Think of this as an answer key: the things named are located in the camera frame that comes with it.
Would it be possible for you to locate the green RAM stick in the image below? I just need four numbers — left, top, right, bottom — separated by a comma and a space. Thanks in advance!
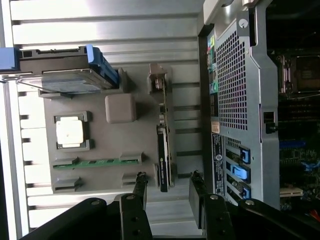
52, 158, 140, 169

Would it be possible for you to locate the grey parts rack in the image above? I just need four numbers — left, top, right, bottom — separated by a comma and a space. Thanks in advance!
37, 62, 176, 195

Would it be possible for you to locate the blue expansion slot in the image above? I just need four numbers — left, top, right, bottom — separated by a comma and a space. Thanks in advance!
279, 139, 306, 149

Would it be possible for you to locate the hard disk with blue rails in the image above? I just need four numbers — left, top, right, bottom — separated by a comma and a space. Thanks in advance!
0, 44, 119, 95

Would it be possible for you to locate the green motherboard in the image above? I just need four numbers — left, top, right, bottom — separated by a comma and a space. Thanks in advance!
264, 47, 320, 211

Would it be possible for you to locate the metal CPU socket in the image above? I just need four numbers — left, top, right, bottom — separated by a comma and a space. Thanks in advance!
276, 54, 320, 97

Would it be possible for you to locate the black open PC case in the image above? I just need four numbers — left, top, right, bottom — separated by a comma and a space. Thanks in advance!
197, 0, 320, 213

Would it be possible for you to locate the silver CPU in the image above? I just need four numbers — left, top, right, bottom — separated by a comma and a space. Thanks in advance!
55, 119, 84, 149

